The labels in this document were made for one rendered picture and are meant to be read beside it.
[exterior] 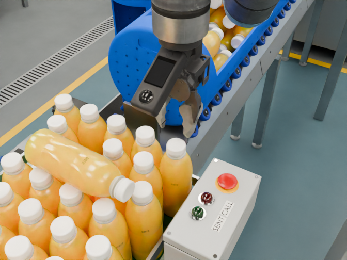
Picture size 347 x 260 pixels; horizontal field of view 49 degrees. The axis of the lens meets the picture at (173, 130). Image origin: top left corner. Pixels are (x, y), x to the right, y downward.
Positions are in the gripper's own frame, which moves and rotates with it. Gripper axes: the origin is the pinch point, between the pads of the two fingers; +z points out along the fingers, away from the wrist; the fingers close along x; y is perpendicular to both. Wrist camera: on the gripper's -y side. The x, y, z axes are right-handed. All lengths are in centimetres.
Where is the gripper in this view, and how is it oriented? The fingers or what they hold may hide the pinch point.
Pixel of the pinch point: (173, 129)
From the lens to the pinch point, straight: 74.5
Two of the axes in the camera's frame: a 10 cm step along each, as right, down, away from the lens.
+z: 0.0, 7.2, 6.9
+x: -8.7, -3.4, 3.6
